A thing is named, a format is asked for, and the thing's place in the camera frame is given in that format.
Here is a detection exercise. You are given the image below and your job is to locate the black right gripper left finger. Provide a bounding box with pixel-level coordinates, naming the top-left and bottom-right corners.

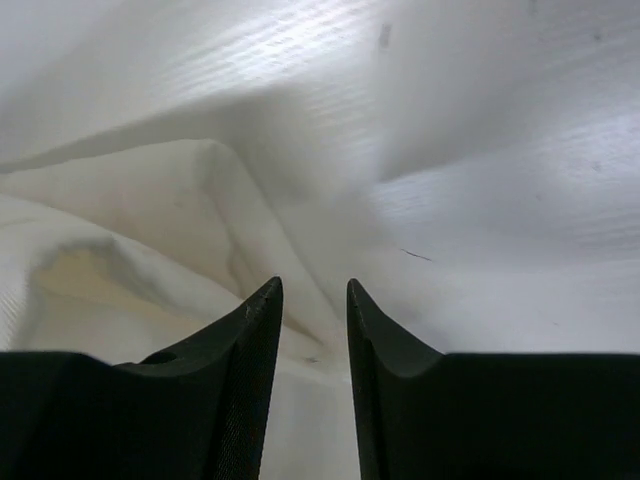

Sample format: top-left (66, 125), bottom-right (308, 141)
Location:
top-left (1, 278), bottom-right (283, 479)

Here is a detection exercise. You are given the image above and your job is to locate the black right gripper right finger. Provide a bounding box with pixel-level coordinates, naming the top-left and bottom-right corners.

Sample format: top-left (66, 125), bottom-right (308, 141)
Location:
top-left (347, 280), bottom-right (639, 479)

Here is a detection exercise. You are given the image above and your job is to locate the white pleated skirt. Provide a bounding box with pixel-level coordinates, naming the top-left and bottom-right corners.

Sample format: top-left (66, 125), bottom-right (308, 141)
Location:
top-left (1, 140), bottom-right (359, 479)

